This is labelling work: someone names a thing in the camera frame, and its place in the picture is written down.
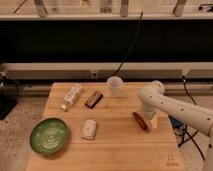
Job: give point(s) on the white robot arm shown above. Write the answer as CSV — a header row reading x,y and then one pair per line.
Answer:
x,y
152,98

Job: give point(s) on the black equipment at left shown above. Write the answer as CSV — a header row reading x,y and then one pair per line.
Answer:
x,y
8,100

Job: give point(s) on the green ceramic plate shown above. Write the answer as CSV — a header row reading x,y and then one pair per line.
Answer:
x,y
49,136

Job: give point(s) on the dark chocolate bar wrapper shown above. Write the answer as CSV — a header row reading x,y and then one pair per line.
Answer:
x,y
94,99

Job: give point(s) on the translucent plastic cup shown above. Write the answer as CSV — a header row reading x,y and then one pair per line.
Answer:
x,y
114,85

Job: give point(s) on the white soap bar box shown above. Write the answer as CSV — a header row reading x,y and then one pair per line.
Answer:
x,y
89,129

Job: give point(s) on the blue cable connector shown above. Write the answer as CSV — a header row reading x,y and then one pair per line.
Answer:
x,y
175,123

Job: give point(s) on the pale yellow gripper block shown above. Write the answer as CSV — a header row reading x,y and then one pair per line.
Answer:
x,y
153,123

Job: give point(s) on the white plastic bottle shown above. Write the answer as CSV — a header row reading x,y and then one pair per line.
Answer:
x,y
71,97

